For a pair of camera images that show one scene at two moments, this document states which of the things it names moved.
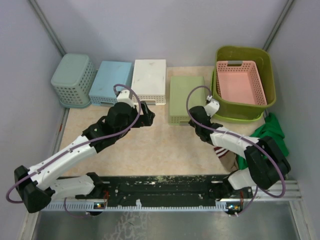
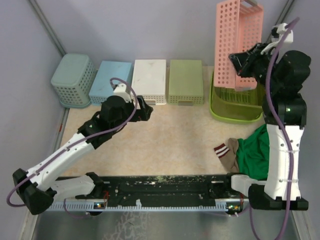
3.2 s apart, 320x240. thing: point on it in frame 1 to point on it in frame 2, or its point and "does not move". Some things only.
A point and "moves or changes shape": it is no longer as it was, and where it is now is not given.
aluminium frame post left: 46,23 does not move
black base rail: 154,187 does not move
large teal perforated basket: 74,80 does not move
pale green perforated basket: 179,88 moves or changes shape
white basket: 148,81 does not move
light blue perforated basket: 110,73 does not move
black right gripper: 190,122 to 242,61
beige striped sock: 228,158 does not move
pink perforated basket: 239,81 to 239,27
